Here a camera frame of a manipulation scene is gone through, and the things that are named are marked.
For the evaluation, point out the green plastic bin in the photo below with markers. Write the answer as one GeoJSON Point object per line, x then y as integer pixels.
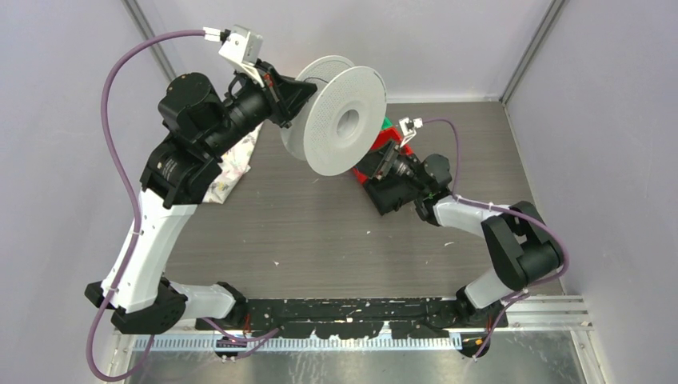
{"type": "Point", "coordinates": [387, 124]}

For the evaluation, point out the red plastic bin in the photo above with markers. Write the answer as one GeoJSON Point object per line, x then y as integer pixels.
{"type": "Point", "coordinates": [381, 143]}

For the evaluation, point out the white slotted cable duct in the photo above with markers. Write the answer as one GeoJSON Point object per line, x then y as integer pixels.
{"type": "Point", "coordinates": [216, 343]}

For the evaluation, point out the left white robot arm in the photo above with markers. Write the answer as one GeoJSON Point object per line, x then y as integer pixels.
{"type": "Point", "coordinates": [141, 298]}

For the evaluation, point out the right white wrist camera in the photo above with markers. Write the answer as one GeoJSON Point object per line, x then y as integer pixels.
{"type": "Point", "coordinates": [409, 127]}

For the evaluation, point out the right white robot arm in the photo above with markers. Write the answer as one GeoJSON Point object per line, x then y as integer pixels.
{"type": "Point", "coordinates": [521, 249]}

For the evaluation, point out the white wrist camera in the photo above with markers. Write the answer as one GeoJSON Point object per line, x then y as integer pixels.
{"type": "Point", "coordinates": [240, 47]}
{"type": "Point", "coordinates": [409, 127]}

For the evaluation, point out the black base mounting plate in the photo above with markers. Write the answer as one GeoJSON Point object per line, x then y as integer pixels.
{"type": "Point", "coordinates": [354, 318]}

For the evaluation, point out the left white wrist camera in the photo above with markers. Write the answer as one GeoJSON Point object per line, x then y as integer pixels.
{"type": "Point", "coordinates": [240, 47]}

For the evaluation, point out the white patterned cloth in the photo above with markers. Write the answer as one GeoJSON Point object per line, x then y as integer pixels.
{"type": "Point", "coordinates": [234, 165]}

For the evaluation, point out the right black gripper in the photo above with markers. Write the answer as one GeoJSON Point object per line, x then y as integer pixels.
{"type": "Point", "coordinates": [387, 162]}

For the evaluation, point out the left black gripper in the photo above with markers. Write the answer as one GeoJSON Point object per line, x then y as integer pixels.
{"type": "Point", "coordinates": [290, 93]}

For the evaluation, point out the black plastic bin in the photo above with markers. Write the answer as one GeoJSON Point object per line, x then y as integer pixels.
{"type": "Point", "coordinates": [391, 193]}

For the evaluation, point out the grey plastic cable spool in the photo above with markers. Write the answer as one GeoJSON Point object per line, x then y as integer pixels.
{"type": "Point", "coordinates": [339, 124]}

